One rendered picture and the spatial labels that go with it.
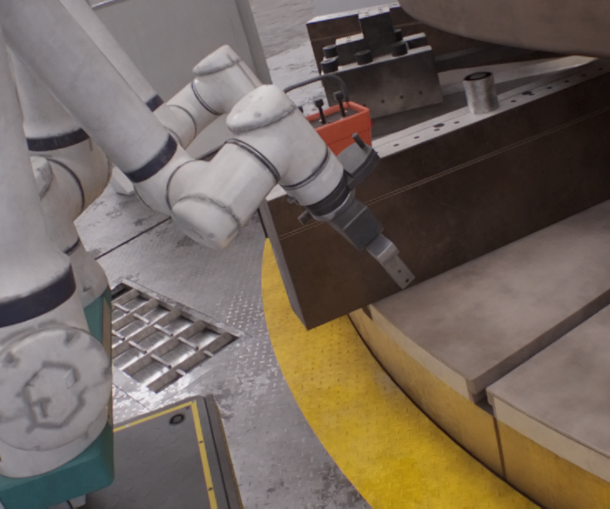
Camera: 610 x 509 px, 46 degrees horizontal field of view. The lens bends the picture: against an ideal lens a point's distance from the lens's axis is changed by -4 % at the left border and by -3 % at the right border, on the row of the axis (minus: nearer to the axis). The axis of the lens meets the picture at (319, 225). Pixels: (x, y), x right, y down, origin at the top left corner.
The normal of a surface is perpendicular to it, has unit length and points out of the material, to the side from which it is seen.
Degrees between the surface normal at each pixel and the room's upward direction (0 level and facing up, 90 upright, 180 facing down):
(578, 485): 90
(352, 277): 90
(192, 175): 25
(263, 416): 0
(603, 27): 90
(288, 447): 0
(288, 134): 90
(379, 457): 0
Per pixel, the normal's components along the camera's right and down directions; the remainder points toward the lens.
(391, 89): -0.04, 0.43
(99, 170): 0.99, -0.02
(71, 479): 0.25, 0.34
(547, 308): -0.25, -0.88
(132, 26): 0.65, 0.15
